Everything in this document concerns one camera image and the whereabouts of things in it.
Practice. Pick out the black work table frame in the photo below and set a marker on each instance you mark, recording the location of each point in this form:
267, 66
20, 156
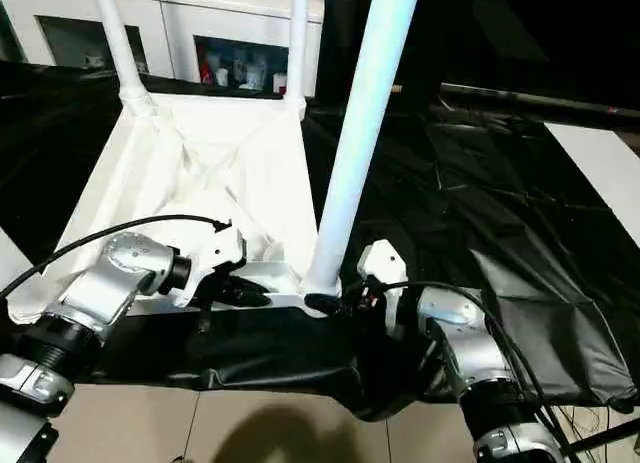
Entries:
600, 439

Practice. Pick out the dark brown cabinet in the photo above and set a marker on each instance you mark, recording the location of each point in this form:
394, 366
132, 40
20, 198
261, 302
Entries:
525, 28

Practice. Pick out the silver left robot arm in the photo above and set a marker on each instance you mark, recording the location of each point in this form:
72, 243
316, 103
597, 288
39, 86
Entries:
100, 288

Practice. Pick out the long dark tube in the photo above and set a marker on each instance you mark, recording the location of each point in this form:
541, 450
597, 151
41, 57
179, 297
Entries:
540, 101

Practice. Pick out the white cabinet with glass doors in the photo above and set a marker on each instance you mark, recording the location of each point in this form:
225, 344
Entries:
172, 38

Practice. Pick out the white plastic table top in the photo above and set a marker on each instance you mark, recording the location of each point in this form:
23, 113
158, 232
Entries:
150, 193

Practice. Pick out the white flat item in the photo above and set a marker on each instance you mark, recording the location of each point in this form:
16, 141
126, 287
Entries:
595, 163

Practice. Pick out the black shiny mat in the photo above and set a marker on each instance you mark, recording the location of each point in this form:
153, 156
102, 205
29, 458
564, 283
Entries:
500, 233

